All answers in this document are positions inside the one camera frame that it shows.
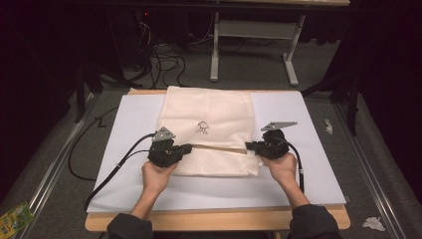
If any black stand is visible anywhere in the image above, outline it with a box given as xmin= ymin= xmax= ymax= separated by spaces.
xmin=73 ymin=59 xmax=133 ymax=124
xmin=300 ymin=66 xmax=361 ymax=137

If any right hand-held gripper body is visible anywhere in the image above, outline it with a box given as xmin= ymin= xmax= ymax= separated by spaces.
xmin=260 ymin=120 xmax=299 ymax=160

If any cream cloth bag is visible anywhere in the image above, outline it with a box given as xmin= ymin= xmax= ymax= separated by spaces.
xmin=158 ymin=85 xmax=262 ymax=177

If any aluminium floor rail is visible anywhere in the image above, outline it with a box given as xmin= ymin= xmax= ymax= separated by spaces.
xmin=16 ymin=93 xmax=98 ymax=239
xmin=332 ymin=103 xmax=402 ymax=239

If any black floor cable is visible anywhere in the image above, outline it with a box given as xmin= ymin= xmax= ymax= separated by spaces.
xmin=68 ymin=106 xmax=119 ymax=182

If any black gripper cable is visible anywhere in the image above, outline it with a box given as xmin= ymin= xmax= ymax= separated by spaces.
xmin=280 ymin=137 xmax=306 ymax=194
xmin=83 ymin=132 xmax=157 ymax=212

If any green snack packet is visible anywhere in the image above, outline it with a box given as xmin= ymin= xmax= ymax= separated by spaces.
xmin=0 ymin=200 xmax=36 ymax=239

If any bundle of black cables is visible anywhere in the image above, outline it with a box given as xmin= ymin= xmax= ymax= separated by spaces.
xmin=132 ymin=19 xmax=190 ymax=90

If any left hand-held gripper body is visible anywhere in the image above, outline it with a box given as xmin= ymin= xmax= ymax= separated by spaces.
xmin=147 ymin=125 xmax=182 ymax=168

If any white metal desk frame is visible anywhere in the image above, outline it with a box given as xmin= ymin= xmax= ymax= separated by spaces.
xmin=209 ymin=0 xmax=351 ymax=88

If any white board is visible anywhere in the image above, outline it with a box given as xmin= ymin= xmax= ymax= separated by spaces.
xmin=87 ymin=91 xmax=347 ymax=213

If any person's right hand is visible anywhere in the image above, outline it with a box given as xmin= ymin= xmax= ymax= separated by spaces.
xmin=259 ymin=152 xmax=298 ymax=187

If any person's left hand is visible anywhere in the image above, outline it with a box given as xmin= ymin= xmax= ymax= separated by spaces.
xmin=141 ymin=160 xmax=178 ymax=197

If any wooden table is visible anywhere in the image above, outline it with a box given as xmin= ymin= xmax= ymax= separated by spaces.
xmin=84 ymin=88 xmax=351 ymax=232

